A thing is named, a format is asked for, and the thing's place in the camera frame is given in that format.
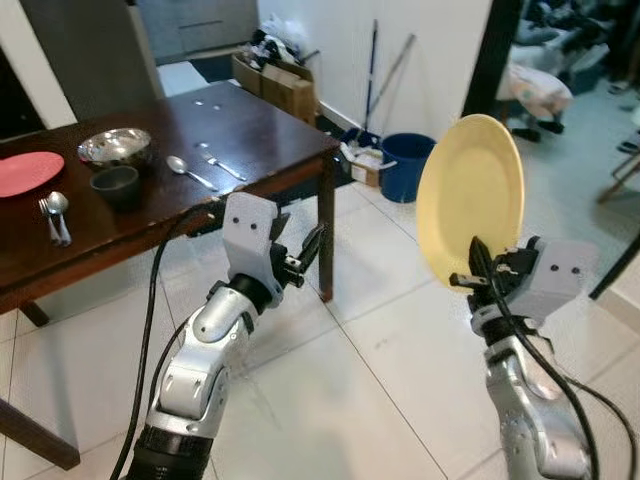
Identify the grey broom stick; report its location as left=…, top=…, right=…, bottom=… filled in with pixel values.
left=365, top=33, right=417, bottom=126

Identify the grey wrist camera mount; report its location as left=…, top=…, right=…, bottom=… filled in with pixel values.
left=505, top=237, right=601, bottom=321
left=220, top=192, right=291, bottom=286

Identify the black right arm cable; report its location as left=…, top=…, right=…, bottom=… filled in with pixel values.
left=470, top=250, right=640, bottom=480

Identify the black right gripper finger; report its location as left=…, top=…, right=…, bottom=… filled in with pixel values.
left=468, top=237, right=495, bottom=286

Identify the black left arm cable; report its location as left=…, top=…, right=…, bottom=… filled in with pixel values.
left=108, top=200, right=226, bottom=480

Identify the steel spoon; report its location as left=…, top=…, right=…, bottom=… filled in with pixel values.
left=165, top=155, right=219, bottom=193
left=45, top=192, right=73, bottom=246

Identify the steel bowl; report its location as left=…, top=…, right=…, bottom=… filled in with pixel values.
left=77, top=127, right=156, bottom=171

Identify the mop with blue handle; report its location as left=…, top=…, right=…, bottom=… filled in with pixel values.
left=340, top=20, right=381, bottom=151

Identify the dark grey cup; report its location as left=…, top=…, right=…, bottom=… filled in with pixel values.
left=90, top=165, right=143, bottom=211

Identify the pink round plate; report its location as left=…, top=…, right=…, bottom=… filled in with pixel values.
left=0, top=150, right=66, bottom=199

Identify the black door frame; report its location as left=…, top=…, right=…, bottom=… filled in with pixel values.
left=460, top=0, right=526, bottom=121

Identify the steel fork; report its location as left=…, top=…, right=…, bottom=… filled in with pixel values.
left=38, top=198, right=63, bottom=246
left=200, top=150, right=248, bottom=183

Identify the small cardboard box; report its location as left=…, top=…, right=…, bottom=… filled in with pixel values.
left=340, top=140, right=396, bottom=189

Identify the blue bucket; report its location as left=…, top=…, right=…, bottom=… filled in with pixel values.
left=380, top=132, right=438, bottom=204

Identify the grey kitchen cabinet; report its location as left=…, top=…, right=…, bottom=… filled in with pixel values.
left=135, top=0, right=261, bottom=66

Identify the dark wooden table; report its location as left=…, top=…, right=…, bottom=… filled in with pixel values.
left=0, top=80, right=341, bottom=471

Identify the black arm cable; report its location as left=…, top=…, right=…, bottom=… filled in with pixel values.
left=108, top=200, right=226, bottom=480
left=470, top=250, right=640, bottom=480

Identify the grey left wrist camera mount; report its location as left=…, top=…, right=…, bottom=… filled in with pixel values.
left=220, top=192, right=291, bottom=286

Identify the yellow round plate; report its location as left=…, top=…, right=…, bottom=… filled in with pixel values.
left=415, top=113, right=526, bottom=291

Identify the chair with patterned cushion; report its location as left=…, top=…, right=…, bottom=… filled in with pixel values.
left=495, top=65, right=576, bottom=136

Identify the brown cardboard boxes row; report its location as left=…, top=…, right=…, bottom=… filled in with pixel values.
left=232, top=50, right=319, bottom=126

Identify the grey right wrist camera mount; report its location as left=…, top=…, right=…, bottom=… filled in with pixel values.
left=505, top=237, right=601, bottom=321

